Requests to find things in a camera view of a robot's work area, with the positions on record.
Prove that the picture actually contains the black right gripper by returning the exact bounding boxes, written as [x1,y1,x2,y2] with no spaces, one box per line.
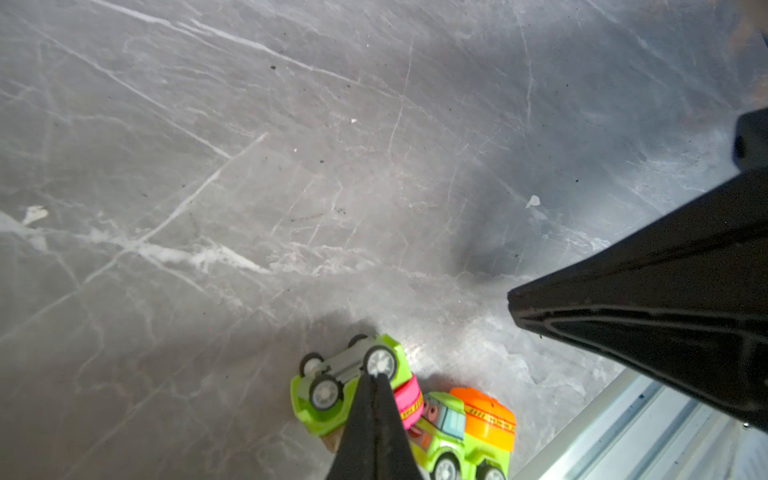
[508,107,768,429]

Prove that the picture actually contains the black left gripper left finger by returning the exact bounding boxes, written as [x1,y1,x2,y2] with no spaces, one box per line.
[326,374,377,480]

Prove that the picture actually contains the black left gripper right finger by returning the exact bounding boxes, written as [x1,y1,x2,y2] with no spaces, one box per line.
[375,374,423,480]

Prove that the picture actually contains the green pink toy car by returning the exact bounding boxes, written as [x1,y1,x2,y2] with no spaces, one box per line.
[290,334,424,454]

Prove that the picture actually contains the green orange toy car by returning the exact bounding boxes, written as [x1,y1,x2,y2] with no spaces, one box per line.
[407,387,516,480]

